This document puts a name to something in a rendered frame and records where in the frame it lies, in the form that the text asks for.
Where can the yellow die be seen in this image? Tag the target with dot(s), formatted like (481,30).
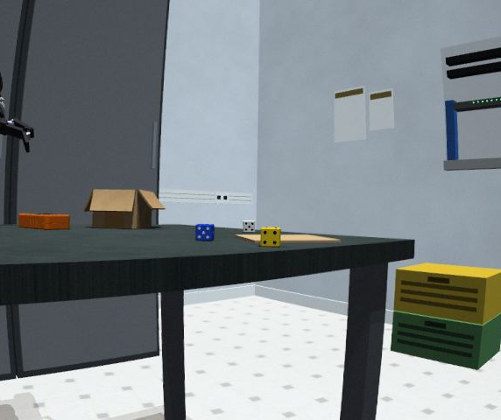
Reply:
(270,236)

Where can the white die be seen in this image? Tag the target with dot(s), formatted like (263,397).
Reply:
(249,226)

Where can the blue die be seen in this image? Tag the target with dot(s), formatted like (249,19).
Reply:
(204,232)

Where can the tan square mat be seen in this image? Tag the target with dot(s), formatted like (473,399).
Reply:
(287,238)

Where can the cardboard box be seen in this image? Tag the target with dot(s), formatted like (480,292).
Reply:
(122,200)

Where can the orange rectangular block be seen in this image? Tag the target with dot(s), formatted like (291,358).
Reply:
(45,221)

